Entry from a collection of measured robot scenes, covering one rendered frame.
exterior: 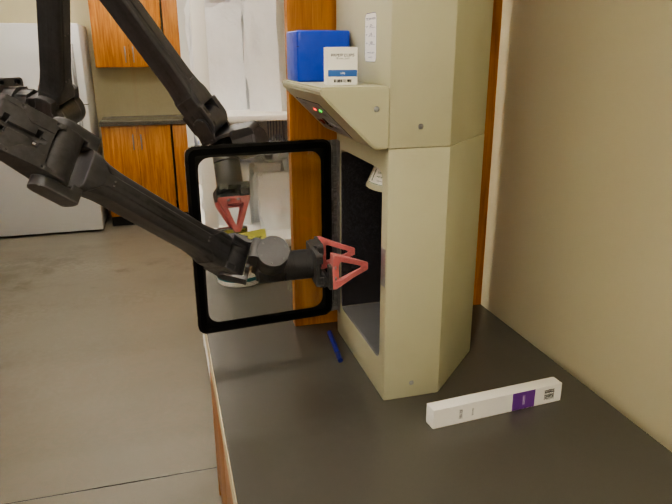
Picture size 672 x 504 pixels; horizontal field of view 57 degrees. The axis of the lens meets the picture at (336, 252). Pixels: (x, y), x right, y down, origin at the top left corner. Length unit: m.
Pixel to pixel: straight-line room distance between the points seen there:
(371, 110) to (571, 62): 0.49
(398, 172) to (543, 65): 0.50
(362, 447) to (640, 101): 0.75
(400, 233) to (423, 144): 0.16
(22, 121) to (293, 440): 0.64
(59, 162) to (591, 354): 1.02
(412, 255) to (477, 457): 0.35
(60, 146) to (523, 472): 0.84
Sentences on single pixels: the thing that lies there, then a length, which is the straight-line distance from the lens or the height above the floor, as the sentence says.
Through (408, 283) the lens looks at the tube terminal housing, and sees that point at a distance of 1.10.
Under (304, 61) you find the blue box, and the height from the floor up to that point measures 1.55.
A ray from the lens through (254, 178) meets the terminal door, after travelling 1.28.
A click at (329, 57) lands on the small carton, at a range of 1.05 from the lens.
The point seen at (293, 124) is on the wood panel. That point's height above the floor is 1.41.
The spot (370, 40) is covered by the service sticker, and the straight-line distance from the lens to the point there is 1.11.
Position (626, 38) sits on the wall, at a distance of 1.23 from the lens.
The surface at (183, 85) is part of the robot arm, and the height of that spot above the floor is 1.50.
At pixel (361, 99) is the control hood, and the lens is 1.00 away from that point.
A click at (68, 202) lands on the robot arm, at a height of 1.36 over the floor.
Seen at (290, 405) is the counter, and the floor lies 0.94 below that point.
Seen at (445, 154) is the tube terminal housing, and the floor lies 1.40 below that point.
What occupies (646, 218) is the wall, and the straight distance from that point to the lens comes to 1.18.
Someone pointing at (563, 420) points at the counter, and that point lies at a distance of 1.20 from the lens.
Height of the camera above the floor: 1.56
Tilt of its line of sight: 18 degrees down
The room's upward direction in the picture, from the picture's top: straight up
